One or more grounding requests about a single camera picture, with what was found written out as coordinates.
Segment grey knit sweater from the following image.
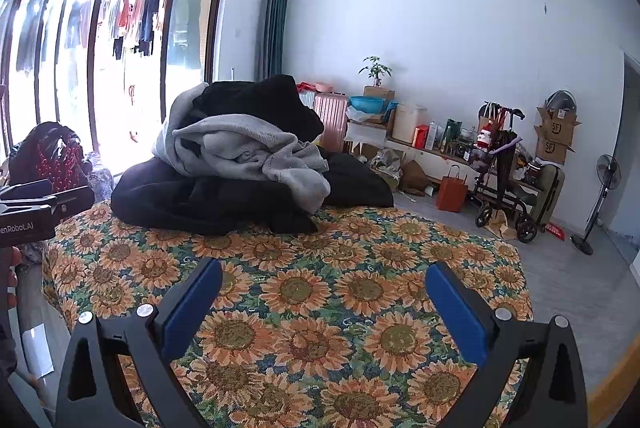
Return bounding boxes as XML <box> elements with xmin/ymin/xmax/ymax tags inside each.
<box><xmin>152</xmin><ymin>82</ymin><xmax>331</xmax><ymax>215</ymax></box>

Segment pink suitcase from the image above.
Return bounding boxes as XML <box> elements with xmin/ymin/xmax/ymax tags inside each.
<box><xmin>312</xmin><ymin>92</ymin><xmax>349</xmax><ymax>153</ymax></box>

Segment printed cardboard box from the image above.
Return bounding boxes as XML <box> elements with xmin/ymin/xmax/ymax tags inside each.
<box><xmin>534</xmin><ymin>105</ymin><xmax>582</xmax><ymax>141</ymax></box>
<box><xmin>534</xmin><ymin>133</ymin><xmax>576</xmax><ymax>166</ymax></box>

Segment black coat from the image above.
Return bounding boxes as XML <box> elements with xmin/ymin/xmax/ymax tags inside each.
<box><xmin>110</xmin><ymin>150</ymin><xmax>396</xmax><ymax>237</ymax></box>

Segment blue floral cloth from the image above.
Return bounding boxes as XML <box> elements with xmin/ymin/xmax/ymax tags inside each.
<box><xmin>82</xmin><ymin>152</ymin><xmax>118</xmax><ymax>209</ymax></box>

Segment potted plant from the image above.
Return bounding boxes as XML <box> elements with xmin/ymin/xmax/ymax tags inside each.
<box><xmin>358</xmin><ymin>56</ymin><xmax>393</xmax><ymax>88</ymax></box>

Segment low wooden shelf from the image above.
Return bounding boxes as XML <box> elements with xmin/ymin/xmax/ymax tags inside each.
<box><xmin>345</xmin><ymin>120</ymin><xmax>543</xmax><ymax>196</ymax></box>

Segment white storage bin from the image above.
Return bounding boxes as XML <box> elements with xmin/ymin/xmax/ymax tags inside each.
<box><xmin>392</xmin><ymin>104</ymin><xmax>428</xmax><ymax>146</ymax></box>

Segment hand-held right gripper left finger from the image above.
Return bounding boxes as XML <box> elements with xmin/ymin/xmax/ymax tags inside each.
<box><xmin>55</xmin><ymin>258</ymin><xmax>223</xmax><ymax>428</ymax></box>

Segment black standing fan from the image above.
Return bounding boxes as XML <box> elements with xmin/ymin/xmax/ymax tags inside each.
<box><xmin>570</xmin><ymin>153</ymin><xmax>622</xmax><ymax>256</ymax></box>

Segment person's left hand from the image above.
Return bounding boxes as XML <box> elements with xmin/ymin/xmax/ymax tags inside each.
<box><xmin>0</xmin><ymin>247</ymin><xmax>23</xmax><ymax>309</ymax></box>

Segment dark purple bag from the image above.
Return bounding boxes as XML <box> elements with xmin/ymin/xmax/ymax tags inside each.
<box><xmin>10</xmin><ymin>122</ymin><xmax>93</xmax><ymax>196</ymax></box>

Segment teal curtain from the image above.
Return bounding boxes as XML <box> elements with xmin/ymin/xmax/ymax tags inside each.
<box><xmin>260</xmin><ymin>0</ymin><xmax>293</xmax><ymax>81</ymax></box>

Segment crumpled brown paper bag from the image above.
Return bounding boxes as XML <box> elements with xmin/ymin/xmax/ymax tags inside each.
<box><xmin>400</xmin><ymin>160</ymin><xmax>431</xmax><ymax>196</ymax></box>

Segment sliding glass door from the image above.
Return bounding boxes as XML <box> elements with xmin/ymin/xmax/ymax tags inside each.
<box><xmin>0</xmin><ymin>0</ymin><xmax>230</xmax><ymax>169</ymax></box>

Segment teal basin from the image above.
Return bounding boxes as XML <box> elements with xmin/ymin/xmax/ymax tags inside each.
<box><xmin>348</xmin><ymin>96</ymin><xmax>387</xmax><ymax>113</ymax></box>

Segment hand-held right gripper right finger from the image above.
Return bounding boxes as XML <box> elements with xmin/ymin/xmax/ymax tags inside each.
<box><xmin>425</xmin><ymin>262</ymin><xmax>588</xmax><ymax>428</ymax></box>

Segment sunflower blanket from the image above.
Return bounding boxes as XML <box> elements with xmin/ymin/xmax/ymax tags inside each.
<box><xmin>42</xmin><ymin>200</ymin><xmax>535</xmax><ymax>428</ymax></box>

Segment row of hanging clothes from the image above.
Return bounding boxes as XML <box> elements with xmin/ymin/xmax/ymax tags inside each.
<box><xmin>15</xmin><ymin>0</ymin><xmax>203</xmax><ymax>73</ymax></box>

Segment black cart with red items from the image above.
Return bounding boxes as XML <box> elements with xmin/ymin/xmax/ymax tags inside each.
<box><xmin>470</xmin><ymin>105</ymin><xmax>543</xmax><ymax>243</ymax></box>

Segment orange paper bag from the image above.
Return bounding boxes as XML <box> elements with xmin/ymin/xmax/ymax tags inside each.
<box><xmin>435</xmin><ymin>165</ymin><xmax>470</xmax><ymax>213</ymax></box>

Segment white cloth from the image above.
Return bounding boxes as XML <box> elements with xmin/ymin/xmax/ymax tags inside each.
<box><xmin>345</xmin><ymin>120</ymin><xmax>388</xmax><ymax>149</ymax></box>

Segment olive green suitcase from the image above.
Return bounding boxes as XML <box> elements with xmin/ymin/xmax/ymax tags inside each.
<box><xmin>527</xmin><ymin>163</ymin><xmax>566</xmax><ymax>229</ymax></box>

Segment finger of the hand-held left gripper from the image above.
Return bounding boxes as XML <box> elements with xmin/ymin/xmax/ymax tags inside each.
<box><xmin>0</xmin><ymin>179</ymin><xmax>52</xmax><ymax>199</ymax></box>
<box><xmin>0</xmin><ymin>186</ymin><xmax>96</xmax><ymax>215</ymax></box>

